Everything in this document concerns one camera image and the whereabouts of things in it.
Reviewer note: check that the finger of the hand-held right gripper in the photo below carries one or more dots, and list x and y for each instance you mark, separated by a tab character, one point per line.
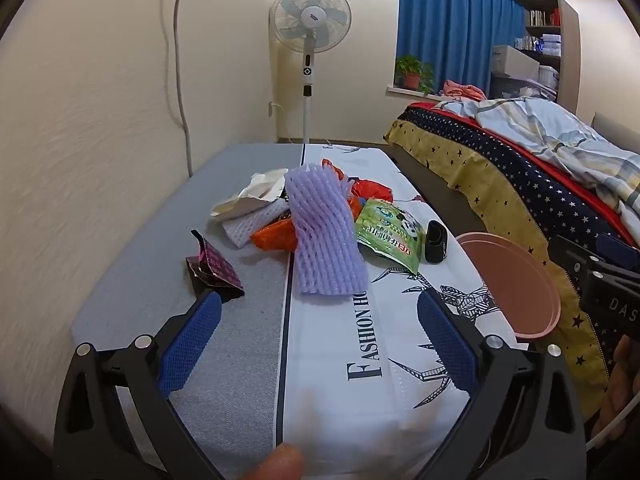
575	257

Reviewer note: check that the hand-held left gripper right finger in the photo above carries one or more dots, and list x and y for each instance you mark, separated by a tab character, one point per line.
447	345

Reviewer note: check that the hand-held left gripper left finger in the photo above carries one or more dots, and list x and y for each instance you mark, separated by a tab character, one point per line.
192	345

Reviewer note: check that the pink plastic bin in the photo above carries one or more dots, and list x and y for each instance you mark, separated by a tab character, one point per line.
510	285

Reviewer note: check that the purple foam fruit net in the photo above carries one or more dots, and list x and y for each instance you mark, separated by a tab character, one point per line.
322	230

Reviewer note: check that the person's left hand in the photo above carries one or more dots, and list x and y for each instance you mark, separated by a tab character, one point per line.
285	462

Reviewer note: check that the maroon patterned packet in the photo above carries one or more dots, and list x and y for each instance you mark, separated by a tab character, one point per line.
215	267

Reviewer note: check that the grey padded mat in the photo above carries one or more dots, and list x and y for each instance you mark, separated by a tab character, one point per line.
150	270

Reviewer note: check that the white printed table cloth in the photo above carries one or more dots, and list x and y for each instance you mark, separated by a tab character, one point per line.
350	360

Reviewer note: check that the black elastic band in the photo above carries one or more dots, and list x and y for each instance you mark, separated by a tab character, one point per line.
436	242

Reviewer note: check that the bed with striped quilt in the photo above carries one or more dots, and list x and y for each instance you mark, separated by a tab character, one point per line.
500	170

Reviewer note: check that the green snack packet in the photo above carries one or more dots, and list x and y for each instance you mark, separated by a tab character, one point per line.
387	232

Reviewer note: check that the white foam fruit net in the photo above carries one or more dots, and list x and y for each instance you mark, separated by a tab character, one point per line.
245	227

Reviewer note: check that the striped plaid duvet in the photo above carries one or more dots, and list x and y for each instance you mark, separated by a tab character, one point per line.
550	130

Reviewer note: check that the grey headboard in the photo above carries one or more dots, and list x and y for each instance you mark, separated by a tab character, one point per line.
617	132

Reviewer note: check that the orange plastic bag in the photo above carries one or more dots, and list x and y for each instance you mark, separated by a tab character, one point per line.
272	236

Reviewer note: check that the grey bed base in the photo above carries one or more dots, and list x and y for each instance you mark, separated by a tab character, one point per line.
440	190

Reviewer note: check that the white crumpled paper wrapper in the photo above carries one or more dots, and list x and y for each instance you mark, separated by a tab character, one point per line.
250	192

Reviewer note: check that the red plastic bag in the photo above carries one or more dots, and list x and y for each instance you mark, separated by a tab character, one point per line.
372	191

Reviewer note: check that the clear lidded storage container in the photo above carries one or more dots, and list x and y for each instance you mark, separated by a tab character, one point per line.
548	79

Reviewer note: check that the dark storage box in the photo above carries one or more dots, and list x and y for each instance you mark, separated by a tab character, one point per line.
505	87

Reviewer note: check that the pink crumpled cloth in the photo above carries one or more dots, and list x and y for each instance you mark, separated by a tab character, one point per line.
462	90

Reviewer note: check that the white cardboard box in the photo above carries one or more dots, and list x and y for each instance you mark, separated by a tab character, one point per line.
515	62

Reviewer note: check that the stack of blue white packets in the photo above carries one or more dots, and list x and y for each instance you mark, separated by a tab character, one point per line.
545	44

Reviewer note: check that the wooden bookshelf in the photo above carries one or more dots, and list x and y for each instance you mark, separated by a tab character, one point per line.
542	30

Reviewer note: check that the potted green plant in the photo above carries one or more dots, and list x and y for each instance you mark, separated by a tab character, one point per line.
412	80

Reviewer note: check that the white windowsill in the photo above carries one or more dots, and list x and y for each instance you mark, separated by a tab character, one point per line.
400	90

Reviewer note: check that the row of books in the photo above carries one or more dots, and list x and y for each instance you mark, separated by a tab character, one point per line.
540	17

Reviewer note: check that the blue curtain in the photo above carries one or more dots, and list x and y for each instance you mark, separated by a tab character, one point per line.
450	20

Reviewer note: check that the white standing fan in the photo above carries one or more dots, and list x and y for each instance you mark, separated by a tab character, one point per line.
310	15

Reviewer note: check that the white wall outlet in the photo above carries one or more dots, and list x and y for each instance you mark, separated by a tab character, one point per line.
271	108

